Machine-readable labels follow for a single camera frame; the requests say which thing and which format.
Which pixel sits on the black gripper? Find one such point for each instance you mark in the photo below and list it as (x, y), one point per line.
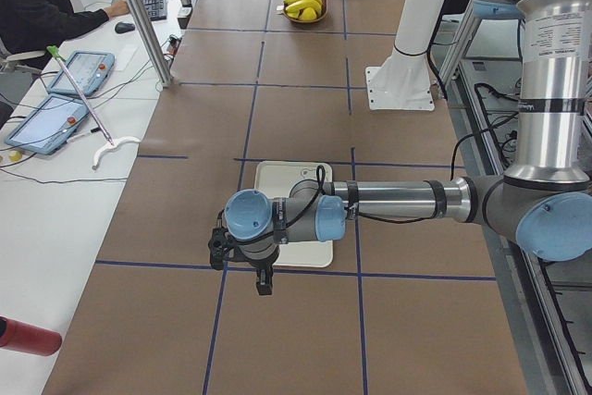
(261, 265)

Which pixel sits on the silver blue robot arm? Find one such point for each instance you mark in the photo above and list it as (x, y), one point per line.
(539, 202)

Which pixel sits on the brown wicker basket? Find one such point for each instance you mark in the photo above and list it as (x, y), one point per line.
(305, 11)

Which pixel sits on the red water bottle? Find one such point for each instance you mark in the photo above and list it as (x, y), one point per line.
(17, 336)

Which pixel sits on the blue teach pendant near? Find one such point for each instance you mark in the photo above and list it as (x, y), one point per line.
(48, 127)

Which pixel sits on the blue teach pendant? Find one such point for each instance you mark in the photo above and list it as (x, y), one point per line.
(89, 70)
(48, 127)

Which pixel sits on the blue teach pendant far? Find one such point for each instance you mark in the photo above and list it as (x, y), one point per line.
(89, 70)

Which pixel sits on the black computer mouse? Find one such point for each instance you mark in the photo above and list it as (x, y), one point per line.
(124, 27)

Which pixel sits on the metal grabber stick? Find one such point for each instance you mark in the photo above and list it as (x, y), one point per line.
(111, 144)

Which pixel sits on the person in black shirt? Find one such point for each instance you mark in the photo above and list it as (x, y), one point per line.
(33, 25)

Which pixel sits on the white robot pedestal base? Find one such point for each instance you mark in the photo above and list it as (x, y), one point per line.
(403, 82)

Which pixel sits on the aluminium frame post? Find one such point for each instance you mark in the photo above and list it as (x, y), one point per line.
(150, 41)

